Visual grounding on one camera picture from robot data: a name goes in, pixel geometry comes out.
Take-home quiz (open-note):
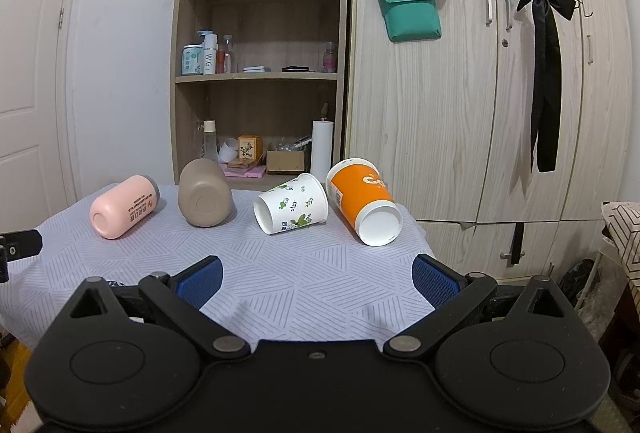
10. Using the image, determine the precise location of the orange paper cup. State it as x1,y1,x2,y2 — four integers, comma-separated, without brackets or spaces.
326,158,402,247

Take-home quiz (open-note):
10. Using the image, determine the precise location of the taupe plastic cup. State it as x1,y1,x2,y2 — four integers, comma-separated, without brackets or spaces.
178,158,232,228

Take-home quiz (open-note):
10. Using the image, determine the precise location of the white cup on shelf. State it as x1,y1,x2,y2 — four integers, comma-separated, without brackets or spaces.
218,138,239,164

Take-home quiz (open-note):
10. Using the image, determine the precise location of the white green-print paper cup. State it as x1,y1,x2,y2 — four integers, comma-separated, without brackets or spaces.
253,173,329,235

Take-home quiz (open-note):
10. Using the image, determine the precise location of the white patterned tablecloth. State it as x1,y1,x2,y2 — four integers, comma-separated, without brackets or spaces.
1,185,433,346

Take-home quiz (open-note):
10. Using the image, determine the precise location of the pink flat box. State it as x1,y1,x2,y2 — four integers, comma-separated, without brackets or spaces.
220,164,266,179

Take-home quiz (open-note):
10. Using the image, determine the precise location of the clear bottle beige cap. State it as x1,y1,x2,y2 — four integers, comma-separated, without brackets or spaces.
201,120,219,162

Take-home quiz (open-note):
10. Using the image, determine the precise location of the wooden wardrobe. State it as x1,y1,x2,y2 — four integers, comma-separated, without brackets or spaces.
345,0,632,280

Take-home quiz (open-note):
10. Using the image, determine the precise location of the small floral wooden box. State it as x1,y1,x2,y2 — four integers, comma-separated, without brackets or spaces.
238,135,262,164

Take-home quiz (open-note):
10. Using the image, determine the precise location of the small cardboard box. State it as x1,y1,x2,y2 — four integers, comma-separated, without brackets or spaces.
266,150,306,174

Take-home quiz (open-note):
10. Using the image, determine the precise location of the patterned cushion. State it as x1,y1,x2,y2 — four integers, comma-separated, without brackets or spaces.
601,201,640,291

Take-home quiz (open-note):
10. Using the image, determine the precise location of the white paper towel roll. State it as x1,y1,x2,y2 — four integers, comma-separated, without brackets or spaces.
310,120,334,183

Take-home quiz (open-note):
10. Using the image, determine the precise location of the white flat tin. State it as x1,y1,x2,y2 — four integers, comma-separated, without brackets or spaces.
242,66,271,74

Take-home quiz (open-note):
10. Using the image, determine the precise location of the wooden shelf unit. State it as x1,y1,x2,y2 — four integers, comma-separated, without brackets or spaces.
169,0,349,173

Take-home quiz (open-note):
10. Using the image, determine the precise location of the teal wipes canister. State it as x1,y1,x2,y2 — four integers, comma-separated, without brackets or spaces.
181,44,203,76

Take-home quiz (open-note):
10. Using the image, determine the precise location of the white tall bottle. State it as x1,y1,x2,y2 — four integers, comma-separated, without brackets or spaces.
202,30,218,76

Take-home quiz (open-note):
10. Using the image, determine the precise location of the black flat item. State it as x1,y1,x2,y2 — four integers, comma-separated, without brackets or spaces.
281,66,312,74

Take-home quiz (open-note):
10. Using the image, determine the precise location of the blue pump spray bottle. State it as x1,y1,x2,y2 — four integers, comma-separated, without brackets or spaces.
196,29,214,48

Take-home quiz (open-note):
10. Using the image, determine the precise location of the small pink bottle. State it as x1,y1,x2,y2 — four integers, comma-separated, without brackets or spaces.
322,42,337,74

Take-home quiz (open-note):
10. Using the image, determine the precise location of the white door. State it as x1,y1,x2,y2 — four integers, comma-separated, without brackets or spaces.
1,0,77,231

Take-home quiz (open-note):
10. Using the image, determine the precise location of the teal Redmi pouch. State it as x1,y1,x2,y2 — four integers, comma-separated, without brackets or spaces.
378,0,442,43

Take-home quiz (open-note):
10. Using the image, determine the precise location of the black ribbon bow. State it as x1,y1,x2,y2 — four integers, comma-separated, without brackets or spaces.
516,0,576,173

